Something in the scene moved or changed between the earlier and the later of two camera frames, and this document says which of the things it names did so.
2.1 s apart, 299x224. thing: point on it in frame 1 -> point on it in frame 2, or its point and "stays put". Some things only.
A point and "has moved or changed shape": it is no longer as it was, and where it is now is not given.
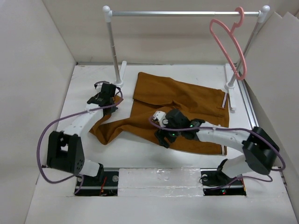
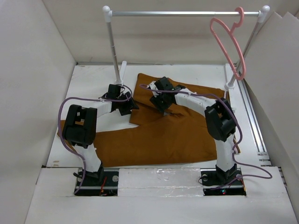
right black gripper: [161, 134] -> [161, 107]
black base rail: [107, 184] stays put
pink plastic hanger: [214, 20] stays put
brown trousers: [154, 93] has moved or changed shape
